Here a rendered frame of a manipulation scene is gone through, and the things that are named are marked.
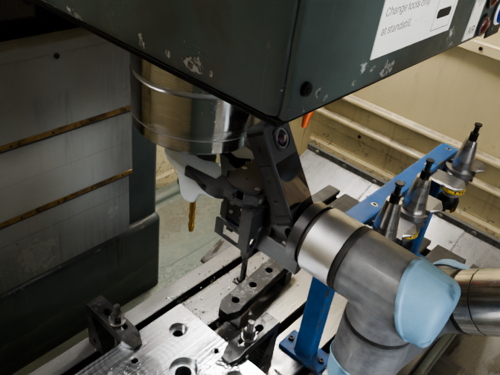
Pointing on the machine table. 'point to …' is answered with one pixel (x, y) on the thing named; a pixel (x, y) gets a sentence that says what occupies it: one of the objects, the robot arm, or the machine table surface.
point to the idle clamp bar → (237, 319)
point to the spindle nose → (184, 113)
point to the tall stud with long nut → (244, 265)
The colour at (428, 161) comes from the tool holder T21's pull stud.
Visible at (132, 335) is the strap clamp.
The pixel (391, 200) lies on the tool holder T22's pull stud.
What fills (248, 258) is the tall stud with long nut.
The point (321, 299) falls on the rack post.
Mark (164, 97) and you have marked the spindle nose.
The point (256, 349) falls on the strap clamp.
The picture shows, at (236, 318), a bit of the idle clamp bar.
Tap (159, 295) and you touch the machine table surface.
